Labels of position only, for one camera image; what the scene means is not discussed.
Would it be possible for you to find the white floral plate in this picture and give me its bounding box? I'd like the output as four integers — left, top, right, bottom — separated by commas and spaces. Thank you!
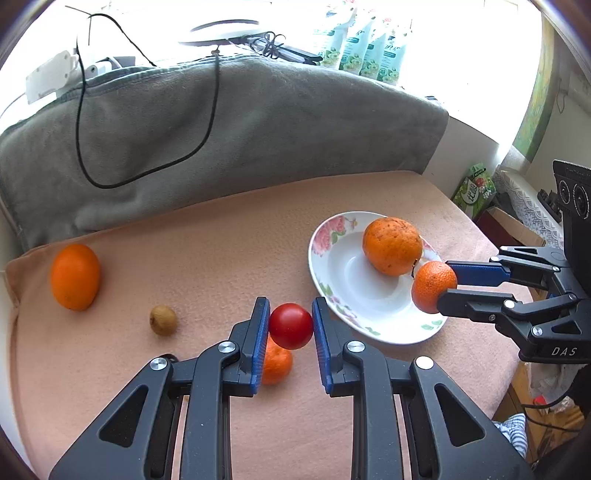
308, 211, 450, 345

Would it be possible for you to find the white power strip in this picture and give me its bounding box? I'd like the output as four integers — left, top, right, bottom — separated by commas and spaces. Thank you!
24, 50, 81, 104

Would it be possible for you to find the cardboard box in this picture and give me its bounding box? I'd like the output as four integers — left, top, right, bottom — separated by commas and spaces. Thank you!
475, 205, 561, 247

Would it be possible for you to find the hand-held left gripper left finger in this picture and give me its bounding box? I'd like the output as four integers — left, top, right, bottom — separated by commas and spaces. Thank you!
48, 296, 271, 480

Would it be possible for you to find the grey blanket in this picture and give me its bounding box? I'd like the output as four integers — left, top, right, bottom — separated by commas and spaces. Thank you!
0, 58, 450, 252

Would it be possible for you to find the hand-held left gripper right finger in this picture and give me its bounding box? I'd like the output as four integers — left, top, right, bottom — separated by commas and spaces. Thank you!
311, 296, 536, 480

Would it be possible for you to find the clear plastic bag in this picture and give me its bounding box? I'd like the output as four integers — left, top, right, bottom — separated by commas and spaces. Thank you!
526, 362, 583, 411

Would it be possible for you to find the blue striped cloth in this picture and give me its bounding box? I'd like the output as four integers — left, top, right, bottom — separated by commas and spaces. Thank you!
492, 413, 529, 462

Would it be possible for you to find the peach blanket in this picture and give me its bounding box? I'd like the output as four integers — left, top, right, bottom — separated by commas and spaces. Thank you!
4, 171, 522, 480

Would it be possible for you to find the black cable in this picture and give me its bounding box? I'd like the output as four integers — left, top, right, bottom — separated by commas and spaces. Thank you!
65, 7, 220, 189

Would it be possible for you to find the green printed curtain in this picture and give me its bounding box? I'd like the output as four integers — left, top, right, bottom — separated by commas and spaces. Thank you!
512, 28, 566, 160

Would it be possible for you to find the large rough spotted orange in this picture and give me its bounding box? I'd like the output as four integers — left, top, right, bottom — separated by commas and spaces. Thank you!
362, 217, 423, 277

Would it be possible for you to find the white ring lamp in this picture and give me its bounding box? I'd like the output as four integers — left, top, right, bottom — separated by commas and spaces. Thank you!
178, 21, 273, 47

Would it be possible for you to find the white charger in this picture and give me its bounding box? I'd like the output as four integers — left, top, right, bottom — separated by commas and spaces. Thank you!
85, 55, 137, 77

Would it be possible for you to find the red tomato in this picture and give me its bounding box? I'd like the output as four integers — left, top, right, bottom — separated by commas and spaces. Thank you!
269, 303, 315, 350

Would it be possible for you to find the large smooth orange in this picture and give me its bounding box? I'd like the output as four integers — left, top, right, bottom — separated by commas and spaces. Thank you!
50, 244, 101, 311

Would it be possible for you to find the green carton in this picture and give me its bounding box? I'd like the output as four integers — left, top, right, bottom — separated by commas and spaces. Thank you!
451, 164, 497, 220

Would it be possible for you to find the small tangerine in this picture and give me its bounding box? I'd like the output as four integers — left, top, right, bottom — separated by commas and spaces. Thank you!
261, 335, 293, 386

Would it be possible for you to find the white patterned box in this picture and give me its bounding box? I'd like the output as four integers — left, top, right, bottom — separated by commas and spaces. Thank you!
496, 168, 564, 238

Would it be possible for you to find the small brown kiwi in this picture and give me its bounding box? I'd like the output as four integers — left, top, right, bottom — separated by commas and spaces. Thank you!
149, 305, 178, 336

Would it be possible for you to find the black folded tripod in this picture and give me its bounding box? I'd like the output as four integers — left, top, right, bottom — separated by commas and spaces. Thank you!
245, 32, 324, 65

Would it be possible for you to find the small rough mandarin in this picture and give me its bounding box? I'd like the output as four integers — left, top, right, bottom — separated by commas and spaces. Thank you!
411, 261, 458, 315

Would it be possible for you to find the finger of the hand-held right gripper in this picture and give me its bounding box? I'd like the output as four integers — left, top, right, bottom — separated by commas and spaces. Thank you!
444, 246, 572, 289
436, 288, 583, 339

